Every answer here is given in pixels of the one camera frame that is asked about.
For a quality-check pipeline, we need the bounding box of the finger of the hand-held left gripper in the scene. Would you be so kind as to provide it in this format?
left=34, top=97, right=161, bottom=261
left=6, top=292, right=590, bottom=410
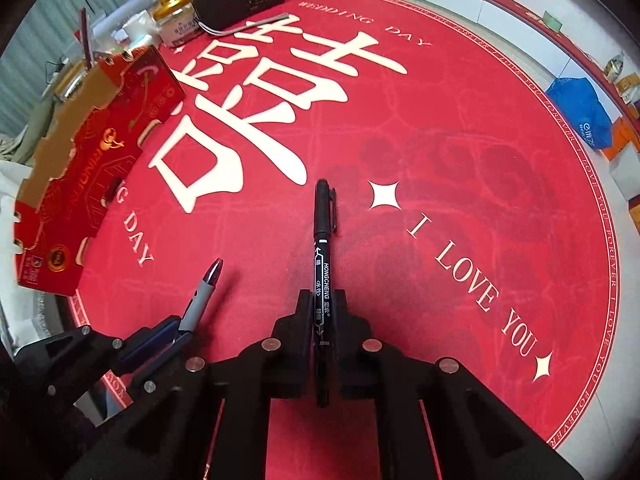
left=107, top=334, right=193, bottom=398
left=117, top=316, right=182, bottom=353

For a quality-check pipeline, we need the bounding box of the grey pen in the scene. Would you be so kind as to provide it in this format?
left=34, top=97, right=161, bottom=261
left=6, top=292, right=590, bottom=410
left=177, top=258, right=224, bottom=333

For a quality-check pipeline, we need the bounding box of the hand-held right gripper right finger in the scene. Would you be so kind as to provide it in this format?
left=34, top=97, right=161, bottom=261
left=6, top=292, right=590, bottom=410
left=334, top=289, right=585, bottom=480

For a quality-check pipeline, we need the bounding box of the printed decor bag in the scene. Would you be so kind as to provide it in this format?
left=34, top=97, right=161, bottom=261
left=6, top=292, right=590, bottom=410
left=602, top=54, right=626, bottom=81

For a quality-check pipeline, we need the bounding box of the blue plastic bag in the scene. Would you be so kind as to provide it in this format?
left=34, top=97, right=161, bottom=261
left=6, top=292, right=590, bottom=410
left=545, top=77, right=613, bottom=151

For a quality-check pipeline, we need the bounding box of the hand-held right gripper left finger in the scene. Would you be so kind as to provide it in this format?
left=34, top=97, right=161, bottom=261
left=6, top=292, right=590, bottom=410
left=62, top=289, right=317, bottom=480

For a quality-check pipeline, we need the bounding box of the white fringed cloth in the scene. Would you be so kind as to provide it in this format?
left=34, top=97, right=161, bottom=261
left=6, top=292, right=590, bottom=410
left=0, top=157, right=76, bottom=356

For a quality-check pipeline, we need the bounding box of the orange box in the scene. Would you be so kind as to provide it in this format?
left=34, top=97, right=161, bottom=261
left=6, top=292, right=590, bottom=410
left=600, top=117, right=640, bottom=161

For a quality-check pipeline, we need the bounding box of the white paper bag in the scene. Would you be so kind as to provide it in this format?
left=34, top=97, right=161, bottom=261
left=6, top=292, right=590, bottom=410
left=607, top=152, right=640, bottom=201

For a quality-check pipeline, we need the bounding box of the gold lid glass jar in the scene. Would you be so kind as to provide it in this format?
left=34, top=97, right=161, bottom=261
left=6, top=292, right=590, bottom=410
left=152, top=0, right=203, bottom=47

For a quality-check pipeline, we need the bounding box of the red round printed mat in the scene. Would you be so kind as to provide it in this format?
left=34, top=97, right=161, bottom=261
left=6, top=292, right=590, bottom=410
left=67, top=0, right=621, bottom=480

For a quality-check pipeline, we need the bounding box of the red cardboard box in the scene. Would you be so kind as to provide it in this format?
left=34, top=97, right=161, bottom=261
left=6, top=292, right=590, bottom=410
left=12, top=44, right=188, bottom=297

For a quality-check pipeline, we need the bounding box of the black marker pen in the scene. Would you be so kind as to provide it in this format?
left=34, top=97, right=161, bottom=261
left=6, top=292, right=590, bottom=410
left=312, top=179, right=338, bottom=408

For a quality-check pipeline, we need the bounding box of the red smartphone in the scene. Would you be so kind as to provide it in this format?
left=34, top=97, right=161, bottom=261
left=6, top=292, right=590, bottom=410
left=77, top=7, right=98, bottom=68

